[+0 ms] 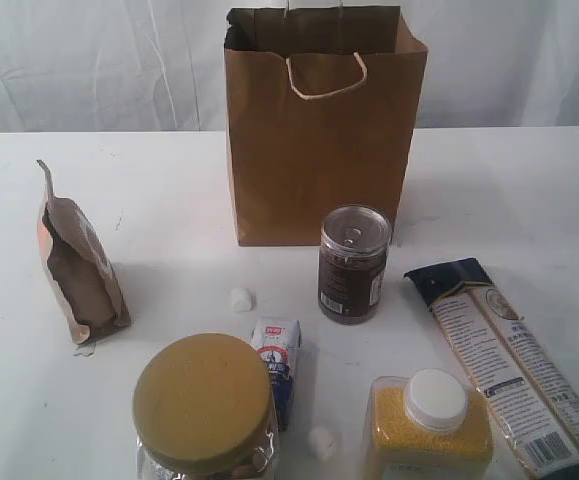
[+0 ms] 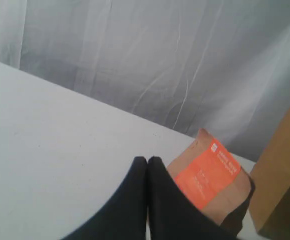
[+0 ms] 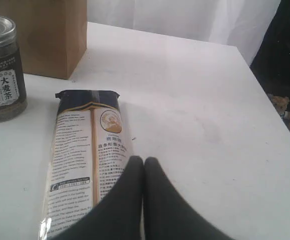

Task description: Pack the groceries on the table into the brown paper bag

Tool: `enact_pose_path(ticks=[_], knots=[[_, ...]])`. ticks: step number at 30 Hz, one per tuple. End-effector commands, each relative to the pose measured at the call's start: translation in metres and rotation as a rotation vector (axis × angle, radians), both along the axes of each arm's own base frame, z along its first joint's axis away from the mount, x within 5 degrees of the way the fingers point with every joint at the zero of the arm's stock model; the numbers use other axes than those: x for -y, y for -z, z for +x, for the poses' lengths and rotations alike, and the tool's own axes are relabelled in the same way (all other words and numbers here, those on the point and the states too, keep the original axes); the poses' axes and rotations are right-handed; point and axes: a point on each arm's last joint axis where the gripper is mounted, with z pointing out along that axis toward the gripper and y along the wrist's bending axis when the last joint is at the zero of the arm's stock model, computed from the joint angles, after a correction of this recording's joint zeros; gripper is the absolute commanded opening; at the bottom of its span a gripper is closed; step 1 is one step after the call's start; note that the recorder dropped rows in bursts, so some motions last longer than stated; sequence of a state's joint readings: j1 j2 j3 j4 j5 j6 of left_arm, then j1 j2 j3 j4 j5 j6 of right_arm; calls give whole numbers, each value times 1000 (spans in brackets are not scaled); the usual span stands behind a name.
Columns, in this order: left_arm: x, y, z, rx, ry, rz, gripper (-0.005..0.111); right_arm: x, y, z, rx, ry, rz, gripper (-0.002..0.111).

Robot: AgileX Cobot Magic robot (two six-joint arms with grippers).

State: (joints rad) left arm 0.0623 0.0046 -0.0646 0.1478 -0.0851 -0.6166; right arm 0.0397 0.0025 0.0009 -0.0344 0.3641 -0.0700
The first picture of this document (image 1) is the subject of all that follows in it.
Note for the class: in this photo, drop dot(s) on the dark jar with metal lid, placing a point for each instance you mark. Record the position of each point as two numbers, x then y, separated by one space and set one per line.
353 256

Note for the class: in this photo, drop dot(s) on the clear jar with yellow lid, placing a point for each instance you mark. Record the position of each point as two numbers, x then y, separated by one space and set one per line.
203 408

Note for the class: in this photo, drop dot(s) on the yellow millet bottle white cap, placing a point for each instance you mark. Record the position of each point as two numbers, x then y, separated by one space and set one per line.
428 426

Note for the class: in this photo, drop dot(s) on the large brown paper bag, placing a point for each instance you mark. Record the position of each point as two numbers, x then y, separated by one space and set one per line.
321 108

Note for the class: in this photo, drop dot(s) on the white marshmallow upper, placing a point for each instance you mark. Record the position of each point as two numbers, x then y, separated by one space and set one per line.
242 300

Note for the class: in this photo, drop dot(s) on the white marshmallow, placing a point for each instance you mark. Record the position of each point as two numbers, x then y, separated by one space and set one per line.
322 443
242 300

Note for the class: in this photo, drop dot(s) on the blue white milk carton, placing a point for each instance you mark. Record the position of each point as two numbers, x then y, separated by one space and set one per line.
277 341

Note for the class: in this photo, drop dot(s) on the white marshmallow lower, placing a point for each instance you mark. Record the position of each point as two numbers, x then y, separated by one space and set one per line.
322 443

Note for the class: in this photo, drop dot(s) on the open brown kraft pouch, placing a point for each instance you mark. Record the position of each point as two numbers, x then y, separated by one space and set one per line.
78 270

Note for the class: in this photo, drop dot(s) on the torn paper scrap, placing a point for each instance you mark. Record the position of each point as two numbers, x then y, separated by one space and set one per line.
85 350

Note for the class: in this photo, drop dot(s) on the long noodle package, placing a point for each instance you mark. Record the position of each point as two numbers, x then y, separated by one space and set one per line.
535 407

